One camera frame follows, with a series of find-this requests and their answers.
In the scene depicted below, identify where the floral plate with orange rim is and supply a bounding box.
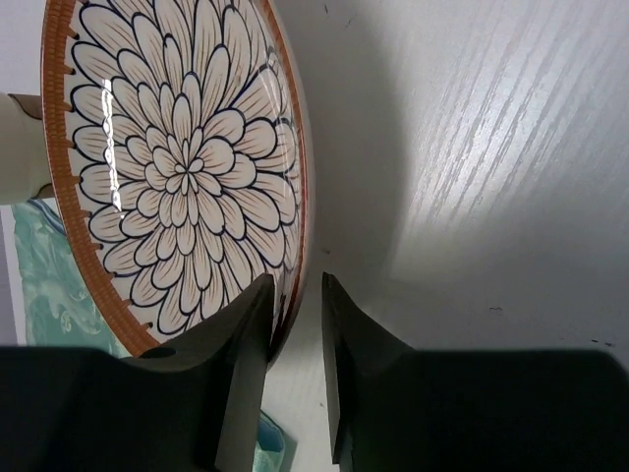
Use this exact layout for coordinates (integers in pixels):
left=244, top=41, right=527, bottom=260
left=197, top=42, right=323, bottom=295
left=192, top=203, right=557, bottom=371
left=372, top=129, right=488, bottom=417
left=41, top=1, right=314, bottom=356

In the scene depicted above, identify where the cream metal cup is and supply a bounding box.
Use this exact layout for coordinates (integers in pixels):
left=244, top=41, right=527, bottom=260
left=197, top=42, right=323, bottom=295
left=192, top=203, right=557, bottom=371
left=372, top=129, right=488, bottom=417
left=1, top=92, right=54, bottom=206

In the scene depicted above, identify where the mint green satin cloth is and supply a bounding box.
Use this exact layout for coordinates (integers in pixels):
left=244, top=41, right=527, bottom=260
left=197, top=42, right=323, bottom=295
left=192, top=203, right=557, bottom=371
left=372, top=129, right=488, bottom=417
left=9, top=196, right=299, bottom=472

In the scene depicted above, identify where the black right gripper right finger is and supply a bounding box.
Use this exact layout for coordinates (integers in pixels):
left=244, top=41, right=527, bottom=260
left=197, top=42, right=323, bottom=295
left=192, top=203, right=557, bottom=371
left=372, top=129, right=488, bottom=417
left=321, top=274, right=628, bottom=471

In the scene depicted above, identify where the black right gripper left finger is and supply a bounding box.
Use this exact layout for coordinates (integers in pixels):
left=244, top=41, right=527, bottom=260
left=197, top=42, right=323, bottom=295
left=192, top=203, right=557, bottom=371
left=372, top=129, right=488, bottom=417
left=1, top=274, right=273, bottom=471

